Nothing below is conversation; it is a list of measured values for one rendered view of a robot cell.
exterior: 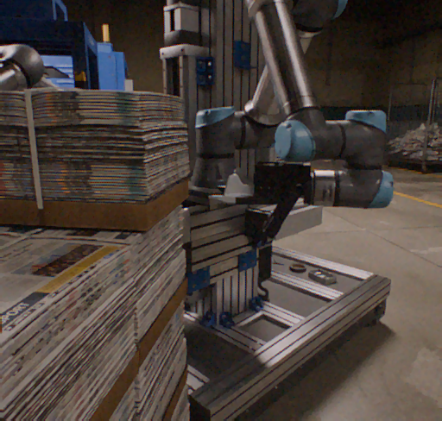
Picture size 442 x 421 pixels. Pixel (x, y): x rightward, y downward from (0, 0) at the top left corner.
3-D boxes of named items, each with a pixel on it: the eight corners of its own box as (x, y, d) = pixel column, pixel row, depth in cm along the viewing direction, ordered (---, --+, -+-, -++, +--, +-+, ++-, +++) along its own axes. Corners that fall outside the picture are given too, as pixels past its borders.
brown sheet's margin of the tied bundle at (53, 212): (125, 194, 93) (124, 176, 92) (58, 226, 66) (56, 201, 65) (102, 193, 94) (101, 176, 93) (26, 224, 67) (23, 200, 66)
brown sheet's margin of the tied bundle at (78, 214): (189, 196, 90) (189, 178, 89) (148, 230, 63) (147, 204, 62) (125, 194, 93) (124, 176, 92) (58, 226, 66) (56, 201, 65)
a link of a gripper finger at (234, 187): (208, 174, 77) (250, 172, 80) (208, 203, 78) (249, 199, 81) (212, 176, 74) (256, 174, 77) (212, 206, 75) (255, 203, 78)
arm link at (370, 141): (349, 110, 69) (344, 171, 71) (398, 110, 72) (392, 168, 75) (322, 110, 76) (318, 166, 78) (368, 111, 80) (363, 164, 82)
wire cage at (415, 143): (460, 172, 722) (474, 78, 684) (420, 174, 707) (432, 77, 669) (416, 166, 838) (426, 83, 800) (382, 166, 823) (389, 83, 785)
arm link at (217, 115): (191, 151, 120) (190, 106, 117) (230, 149, 125) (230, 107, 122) (203, 154, 109) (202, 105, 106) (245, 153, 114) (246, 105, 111)
